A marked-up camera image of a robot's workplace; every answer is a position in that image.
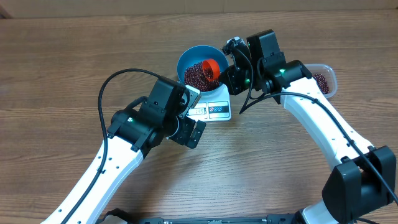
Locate red measuring scoop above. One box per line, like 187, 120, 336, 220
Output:
201, 58, 221, 82

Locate blue bowl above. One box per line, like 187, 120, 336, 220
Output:
177, 45, 229, 84

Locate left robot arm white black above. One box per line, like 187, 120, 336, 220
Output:
44, 77, 206, 223

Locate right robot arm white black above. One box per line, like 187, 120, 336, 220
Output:
220, 30, 397, 223

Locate white kitchen scale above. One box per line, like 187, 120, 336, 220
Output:
187, 84, 232, 122

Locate red beans in bowl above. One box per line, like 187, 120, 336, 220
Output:
184, 62, 220, 91

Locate clear plastic container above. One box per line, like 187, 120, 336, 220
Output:
305, 63, 338, 98

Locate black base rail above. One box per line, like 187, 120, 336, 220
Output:
96, 213, 354, 224

